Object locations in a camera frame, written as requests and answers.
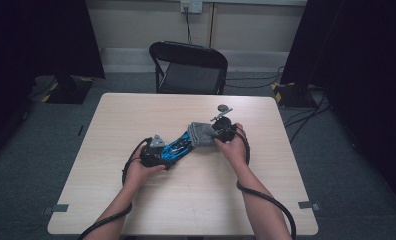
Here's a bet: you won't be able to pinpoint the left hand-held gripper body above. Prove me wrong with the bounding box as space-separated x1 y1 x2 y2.
139 133 167 169

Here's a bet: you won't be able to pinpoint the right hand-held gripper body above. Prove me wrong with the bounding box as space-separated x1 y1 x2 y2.
209 105 237 144

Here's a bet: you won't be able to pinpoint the blue toy car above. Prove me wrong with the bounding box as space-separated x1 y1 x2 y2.
159 130 192 164

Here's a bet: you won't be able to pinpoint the grey cloth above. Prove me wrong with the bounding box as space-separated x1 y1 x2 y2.
186 121 220 148

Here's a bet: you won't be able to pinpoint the person's left hand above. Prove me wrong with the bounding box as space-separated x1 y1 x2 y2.
122 149 167 191

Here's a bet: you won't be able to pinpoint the person's right hand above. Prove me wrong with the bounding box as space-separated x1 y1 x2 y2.
214 122 250 169

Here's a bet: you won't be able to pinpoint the black folding chair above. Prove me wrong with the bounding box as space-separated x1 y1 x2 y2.
148 40 229 96

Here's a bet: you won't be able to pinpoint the black stand base yellow stripes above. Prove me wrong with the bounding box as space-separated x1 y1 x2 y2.
29 74 95 105
270 81 318 109

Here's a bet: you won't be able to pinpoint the grey tape strip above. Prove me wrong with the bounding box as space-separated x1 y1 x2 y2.
42 203 70 215
298 200 321 212

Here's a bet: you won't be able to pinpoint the black curtain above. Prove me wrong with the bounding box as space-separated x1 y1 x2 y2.
280 0 396 214
0 0 106 168

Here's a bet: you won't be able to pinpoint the black floor cables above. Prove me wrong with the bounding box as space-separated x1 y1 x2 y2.
225 65 332 144

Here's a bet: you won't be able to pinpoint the right hand-held gripper black cable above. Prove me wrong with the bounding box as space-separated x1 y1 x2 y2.
234 125 298 240

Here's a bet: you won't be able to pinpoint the thin wall conduit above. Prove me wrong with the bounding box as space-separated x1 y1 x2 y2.
208 2 218 48

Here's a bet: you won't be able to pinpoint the black power cable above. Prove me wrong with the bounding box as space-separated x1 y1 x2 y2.
184 6 193 45

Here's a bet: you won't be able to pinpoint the white wall socket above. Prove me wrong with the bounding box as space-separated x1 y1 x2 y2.
180 0 204 14

